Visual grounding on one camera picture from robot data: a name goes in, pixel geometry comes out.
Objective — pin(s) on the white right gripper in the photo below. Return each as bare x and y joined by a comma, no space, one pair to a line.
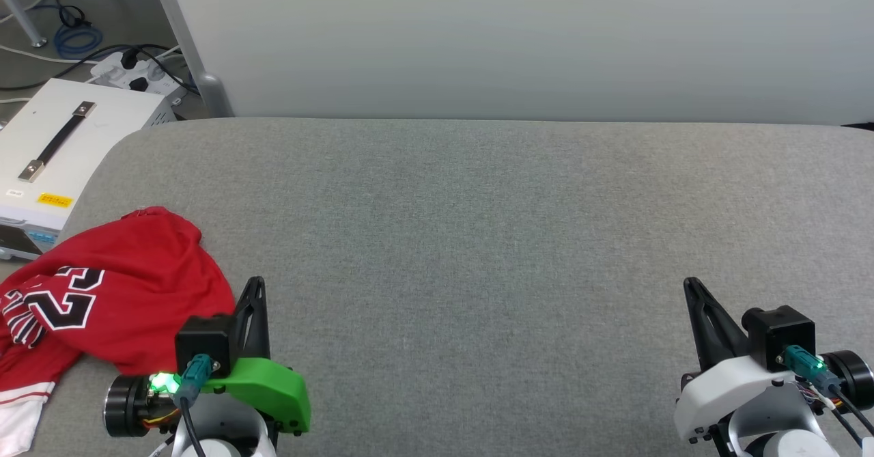
724,389

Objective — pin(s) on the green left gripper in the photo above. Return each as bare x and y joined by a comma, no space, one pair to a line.
273,385

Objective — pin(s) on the red basketball jersey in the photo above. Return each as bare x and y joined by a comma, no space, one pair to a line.
136,272

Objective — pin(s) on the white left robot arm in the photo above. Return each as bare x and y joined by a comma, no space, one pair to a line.
126,406

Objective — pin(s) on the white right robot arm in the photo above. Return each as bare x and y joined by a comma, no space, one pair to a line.
785,423

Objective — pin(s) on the yellow warning label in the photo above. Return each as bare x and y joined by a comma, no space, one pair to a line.
54,200

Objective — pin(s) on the white equipment box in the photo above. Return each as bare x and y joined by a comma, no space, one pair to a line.
102,122

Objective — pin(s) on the white power strip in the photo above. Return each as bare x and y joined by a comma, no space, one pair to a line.
113,73

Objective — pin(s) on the white partition panel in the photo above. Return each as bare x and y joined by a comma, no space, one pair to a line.
519,33

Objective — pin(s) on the grey metal table leg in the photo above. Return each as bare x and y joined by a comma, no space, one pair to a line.
20,16

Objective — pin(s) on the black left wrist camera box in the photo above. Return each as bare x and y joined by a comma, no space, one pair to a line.
205,341

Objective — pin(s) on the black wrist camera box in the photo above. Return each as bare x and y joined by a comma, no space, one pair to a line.
785,334
205,341

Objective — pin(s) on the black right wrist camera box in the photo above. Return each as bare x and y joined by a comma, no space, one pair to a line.
785,334

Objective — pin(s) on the grey metal partition post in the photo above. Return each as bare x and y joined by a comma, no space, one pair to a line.
183,33

